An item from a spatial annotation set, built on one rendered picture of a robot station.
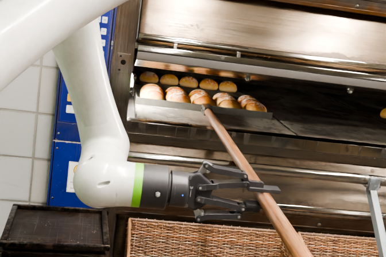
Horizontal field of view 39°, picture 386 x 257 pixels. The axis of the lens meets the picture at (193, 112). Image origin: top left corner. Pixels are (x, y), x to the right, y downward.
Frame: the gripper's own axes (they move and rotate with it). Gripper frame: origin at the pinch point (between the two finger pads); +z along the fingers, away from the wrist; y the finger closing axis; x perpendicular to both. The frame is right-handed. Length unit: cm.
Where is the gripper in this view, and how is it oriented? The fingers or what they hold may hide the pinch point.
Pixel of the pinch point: (262, 197)
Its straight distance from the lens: 118.4
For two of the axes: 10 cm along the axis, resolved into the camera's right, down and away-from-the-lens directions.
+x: 1.1, 1.9, -9.8
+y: -1.3, 9.8, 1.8
